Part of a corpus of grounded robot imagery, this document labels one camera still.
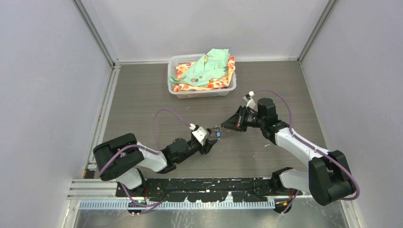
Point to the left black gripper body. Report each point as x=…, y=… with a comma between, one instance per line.
x=201, y=148

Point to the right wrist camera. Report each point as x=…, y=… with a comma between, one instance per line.
x=248, y=98

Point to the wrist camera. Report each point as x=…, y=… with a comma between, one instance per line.
x=248, y=98
x=199, y=133

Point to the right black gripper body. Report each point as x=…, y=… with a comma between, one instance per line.
x=252, y=118

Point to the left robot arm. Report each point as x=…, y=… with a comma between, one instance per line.
x=120, y=158

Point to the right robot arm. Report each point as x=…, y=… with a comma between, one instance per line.
x=328, y=178

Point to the white perforated plastic basket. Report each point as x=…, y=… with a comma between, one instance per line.
x=184, y=59

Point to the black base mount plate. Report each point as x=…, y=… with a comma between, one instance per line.
x=241, y=189

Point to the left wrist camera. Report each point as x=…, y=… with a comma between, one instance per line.
x=199, y=133

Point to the orange patterned cloth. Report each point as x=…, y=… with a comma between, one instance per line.
x=217, y=82

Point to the green patterned cloth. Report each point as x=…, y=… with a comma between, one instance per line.
x=206, y=69

